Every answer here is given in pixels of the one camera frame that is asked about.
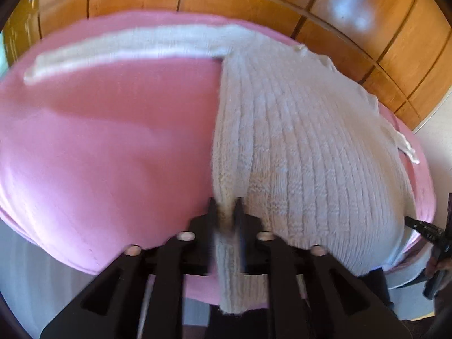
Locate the white knit sweater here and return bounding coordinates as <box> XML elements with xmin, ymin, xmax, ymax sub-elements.
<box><xmin>24</xmin><ymin>24</ymin><xmax>421</xmax><ymax>316</ymax></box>

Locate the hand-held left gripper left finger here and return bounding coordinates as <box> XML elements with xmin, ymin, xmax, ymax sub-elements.
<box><xmin>40</xmin><ymin>198</ymin><xmax>218</xmax><ymax>339</ymax></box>

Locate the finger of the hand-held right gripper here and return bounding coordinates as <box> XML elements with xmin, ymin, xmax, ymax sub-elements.
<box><xmin>405</xmin><ymin>216</ymin><xmax>444</xmax><ymax>244</ymax></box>

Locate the pink blanket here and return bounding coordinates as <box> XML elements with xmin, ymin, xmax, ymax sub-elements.
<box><xmin>0</xmin><ymin>10</ymin><xmax>438</xmax><ymax>305</ymax></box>

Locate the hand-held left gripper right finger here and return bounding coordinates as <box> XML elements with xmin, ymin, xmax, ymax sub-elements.
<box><xmin>234</xmin><ymin>198</ymin><xmax>412</xmax><ymax>339</ymax></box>

